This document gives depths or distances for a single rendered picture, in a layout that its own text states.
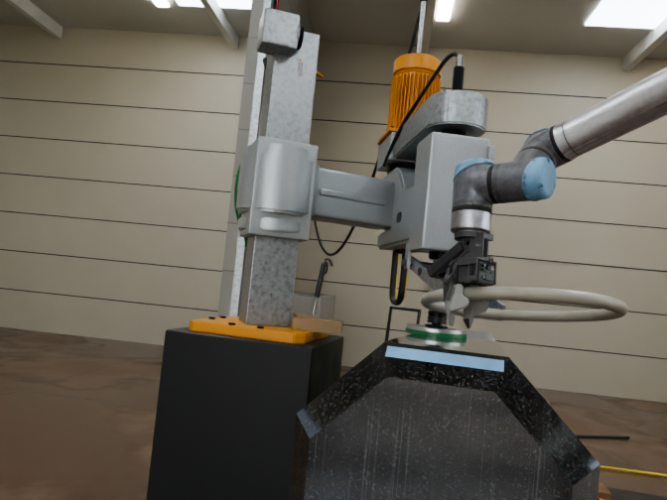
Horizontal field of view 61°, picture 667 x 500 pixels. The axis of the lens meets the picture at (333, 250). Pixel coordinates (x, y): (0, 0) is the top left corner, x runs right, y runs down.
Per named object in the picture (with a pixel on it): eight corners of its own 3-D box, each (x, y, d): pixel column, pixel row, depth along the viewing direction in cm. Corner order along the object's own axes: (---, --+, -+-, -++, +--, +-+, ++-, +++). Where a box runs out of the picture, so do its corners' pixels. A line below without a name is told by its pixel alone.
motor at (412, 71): (376, 144, 290) (384, 67, 292) (435, 152, 294) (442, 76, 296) (388, 130, 262) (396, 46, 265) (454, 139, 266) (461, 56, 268)
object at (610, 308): (399, 311, 164) (400, 300, 165) (559, 325, 170) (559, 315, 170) (459, 292, 116) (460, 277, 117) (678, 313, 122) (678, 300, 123)
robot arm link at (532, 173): (554, 144, 124) (499, 152, 132) (539, 168, 116) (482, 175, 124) (563, 182, 128) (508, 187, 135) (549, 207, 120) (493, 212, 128)
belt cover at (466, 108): (375, 178, 292) (378, 146, 293) (423, 184, 295) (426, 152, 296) (430, 130, 197) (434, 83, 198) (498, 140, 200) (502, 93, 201)
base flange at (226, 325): (184, 329, 227) (186, 317, 227) (231, 323, 274) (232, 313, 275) (302, 344, 216) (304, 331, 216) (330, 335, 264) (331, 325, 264)
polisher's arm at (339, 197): (248, 207, 225) (255, 145, 227) (226, 213, 257) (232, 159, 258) (407, 231, 256) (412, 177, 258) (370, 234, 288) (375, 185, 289)
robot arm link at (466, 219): (443, 212, 132) (469, 221, 138) (442, 233, 131) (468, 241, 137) (474, 207, 125) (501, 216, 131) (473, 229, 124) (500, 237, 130)
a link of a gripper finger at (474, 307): (484, 328, 126) (481, 287, 126) (464, 327, 130) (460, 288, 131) (493, 326, 128) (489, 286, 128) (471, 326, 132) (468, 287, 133)
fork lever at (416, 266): (400, 266, 231) (401, 254, 231) (446, 271, 234) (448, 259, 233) (451, 316, 164) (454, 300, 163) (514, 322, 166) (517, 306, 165)
